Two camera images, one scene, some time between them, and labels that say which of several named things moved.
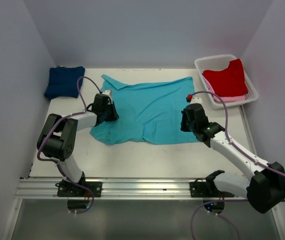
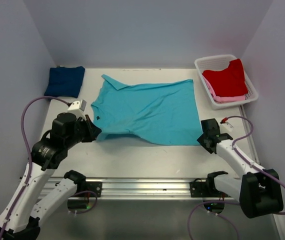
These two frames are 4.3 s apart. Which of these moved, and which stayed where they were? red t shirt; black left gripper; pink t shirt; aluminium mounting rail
Moved: black left gripper
Stayed: aluminium mounting rail; red t shirt; pink t shirt
